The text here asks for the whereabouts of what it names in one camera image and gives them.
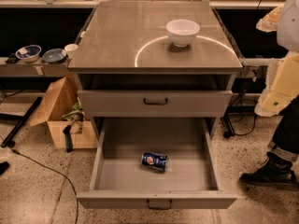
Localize open grey middle drawer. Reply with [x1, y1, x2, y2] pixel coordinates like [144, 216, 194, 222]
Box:
[77, 118, 236, 209]

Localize small white cup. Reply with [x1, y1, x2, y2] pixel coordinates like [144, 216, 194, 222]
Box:
[64, 44, 78, 59]

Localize person's black boot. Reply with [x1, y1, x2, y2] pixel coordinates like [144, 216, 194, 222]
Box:
[239, 152, 298, 190]

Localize black cables behind cabinet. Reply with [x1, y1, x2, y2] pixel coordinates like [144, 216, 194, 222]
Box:
[221, 77, 260, 139]

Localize black floor cable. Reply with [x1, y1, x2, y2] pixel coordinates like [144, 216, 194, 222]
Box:
[10, 148, 79, 224]

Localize blue pepsi can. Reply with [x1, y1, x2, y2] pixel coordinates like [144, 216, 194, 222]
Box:
[141, 152, 167, 172]

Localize grey drawer cabinet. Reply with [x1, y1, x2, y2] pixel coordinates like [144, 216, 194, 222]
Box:
[68, 1, 242, 136]

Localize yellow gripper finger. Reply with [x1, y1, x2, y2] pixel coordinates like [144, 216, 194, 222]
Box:
[256, 7, 282, 33]
[254, 53, 299, 117]

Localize person's dark trouser leg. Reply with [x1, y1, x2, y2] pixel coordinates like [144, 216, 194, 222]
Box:
[268, 96, 299, 162]

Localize low grey shelf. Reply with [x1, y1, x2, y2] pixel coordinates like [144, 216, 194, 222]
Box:
[0, 58, 68, 77]

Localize open cardboard box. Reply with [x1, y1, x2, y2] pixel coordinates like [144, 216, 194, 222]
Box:
[29, 76, 96, 148]

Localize black handled tool in box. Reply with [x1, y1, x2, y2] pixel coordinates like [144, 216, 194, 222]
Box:
[63, 115, 81, 152]

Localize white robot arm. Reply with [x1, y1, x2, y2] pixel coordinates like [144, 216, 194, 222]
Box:
[254, 0, 299, 117]

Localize black middle drawer handle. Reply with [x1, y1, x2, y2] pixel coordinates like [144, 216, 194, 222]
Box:
[146, 200, 173, 211]

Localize closed grey top drawer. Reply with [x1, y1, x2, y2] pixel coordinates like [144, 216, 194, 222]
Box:
[78, 90, 232, 118]

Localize black top drawer handle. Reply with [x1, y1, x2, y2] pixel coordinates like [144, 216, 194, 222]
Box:
[143, 98, 168, 105]

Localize black pole on floor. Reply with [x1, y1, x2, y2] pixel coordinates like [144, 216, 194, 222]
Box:
[0, 97, 42, 148]

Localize blue grey plate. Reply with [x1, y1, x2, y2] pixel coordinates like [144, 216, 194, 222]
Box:
[42, 49, 67, 63]

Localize black drawer handle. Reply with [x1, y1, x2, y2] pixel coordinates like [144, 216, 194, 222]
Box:
[143, 98, 168, 105]
[146, 200, 173, 211]

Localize white bowl on counter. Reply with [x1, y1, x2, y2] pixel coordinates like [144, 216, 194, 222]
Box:
[166, 20, 200, 47]

